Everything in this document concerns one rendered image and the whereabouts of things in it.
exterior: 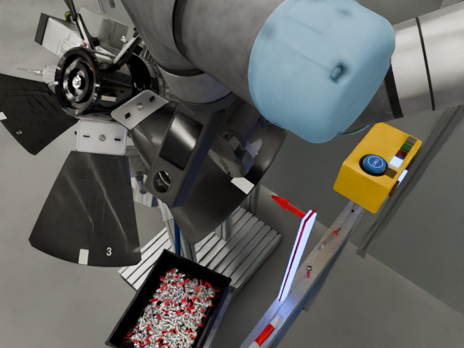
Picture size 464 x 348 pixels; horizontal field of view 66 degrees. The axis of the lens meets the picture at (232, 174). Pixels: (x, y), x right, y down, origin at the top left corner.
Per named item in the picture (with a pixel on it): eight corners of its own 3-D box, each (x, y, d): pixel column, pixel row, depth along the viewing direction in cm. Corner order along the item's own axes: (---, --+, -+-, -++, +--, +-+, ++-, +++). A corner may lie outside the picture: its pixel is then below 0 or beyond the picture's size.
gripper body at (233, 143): (278, 120, 44) (270, 52, 33) (237, 172, 42) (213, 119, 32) (231, 94, 47) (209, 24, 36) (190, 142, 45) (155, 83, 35)
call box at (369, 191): (364, 150, 85) (378, 118, 77) (404, 172, 81) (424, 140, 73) (330, 192, 77) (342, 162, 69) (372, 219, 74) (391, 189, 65)
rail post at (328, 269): (304, 300, 160) (349, 206, 97) (311, 305, 158) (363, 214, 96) (299, 306, 158) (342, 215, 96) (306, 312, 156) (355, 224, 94)
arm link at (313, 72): (414, 63, 24) (289, 1, 29) (401, -12, 14) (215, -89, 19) (344, 159, 26) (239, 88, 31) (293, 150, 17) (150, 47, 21)
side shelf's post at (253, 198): (250, 209, 188) (261, 81, 122) (257, 213, 187) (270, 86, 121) (246, 214, 186) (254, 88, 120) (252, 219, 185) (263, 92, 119)
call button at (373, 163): (368, 155, 71) (371, 150, 70) (387, 166, 69) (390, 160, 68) (358, 168, 69) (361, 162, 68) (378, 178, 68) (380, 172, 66)
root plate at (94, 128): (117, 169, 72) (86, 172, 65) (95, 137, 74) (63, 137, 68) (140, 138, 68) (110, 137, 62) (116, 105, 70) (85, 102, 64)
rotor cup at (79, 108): (129, 142, 72) (72, 142, 61) (94, 93, 76) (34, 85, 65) (168, 88, 66) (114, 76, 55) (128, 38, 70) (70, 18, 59)
